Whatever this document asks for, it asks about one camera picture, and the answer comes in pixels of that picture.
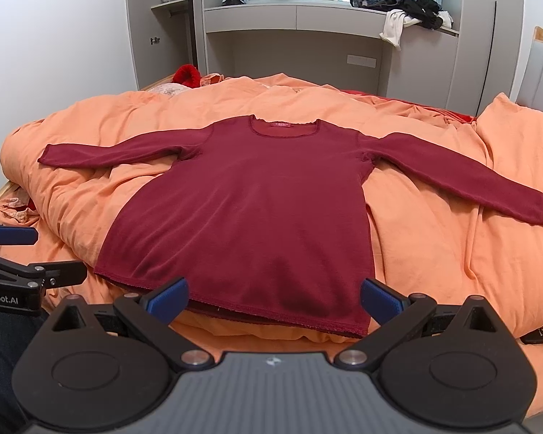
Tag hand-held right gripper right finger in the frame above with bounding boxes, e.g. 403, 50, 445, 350
335, 277, 499, 370

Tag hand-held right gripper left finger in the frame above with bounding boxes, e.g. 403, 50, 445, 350
49, 277, 216, 370

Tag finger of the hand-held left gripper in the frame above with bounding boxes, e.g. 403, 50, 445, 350
0, 221, 40, 251
0, 252, 88, 290

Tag dark red long-sleeve shirt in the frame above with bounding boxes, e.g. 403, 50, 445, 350
38, 115, 543, 339

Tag pile of dark clothes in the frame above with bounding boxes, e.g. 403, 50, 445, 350
349, 0, 444, 29

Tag peach floral cloth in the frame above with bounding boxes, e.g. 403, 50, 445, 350
0, 193, 40, 227

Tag orange duvet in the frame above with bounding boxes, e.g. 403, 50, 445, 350
0, 72, 543, 399

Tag pale floral pillow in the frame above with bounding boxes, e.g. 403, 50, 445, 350
148, 82, 195, 99

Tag red plush item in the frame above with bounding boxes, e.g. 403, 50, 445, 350
171, 64, 202, 88

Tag cream white garment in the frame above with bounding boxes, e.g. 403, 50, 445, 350
379, 9, 410, 50

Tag grey built-in wardrobe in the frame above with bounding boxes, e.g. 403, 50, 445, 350
124, 0, 526, 110

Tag grey padded headboard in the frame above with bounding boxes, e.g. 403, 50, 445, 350
516, 26, 543, 116

